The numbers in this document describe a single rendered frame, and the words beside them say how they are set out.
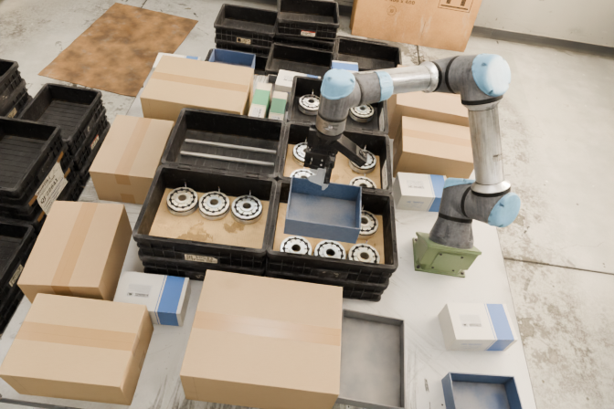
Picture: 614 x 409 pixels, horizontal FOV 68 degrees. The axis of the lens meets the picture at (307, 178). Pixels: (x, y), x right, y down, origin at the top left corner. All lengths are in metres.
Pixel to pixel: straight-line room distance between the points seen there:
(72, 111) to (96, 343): 1.63
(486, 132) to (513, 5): 3.25
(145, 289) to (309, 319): 0.51
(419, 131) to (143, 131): 1.10
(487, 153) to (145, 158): 1.15
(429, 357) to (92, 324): 1.00
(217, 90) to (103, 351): 1.07
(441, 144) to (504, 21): 2.85
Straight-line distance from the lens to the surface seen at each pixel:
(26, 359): 1.42
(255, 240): 1.52
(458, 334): 1.55
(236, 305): 1.33
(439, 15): 4.25
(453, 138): 2.00
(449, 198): 1.62
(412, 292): 1.67
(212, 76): 2.02
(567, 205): 3.36
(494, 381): 1.62
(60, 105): 2.82
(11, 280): 2.26
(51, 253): 1.56
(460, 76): 1.41
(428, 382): 1.56
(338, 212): 1.31
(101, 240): 1.54
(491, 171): 1.49
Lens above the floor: 2.09
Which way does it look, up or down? 48 degrees down
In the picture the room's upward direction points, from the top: 10 degrees clockwise
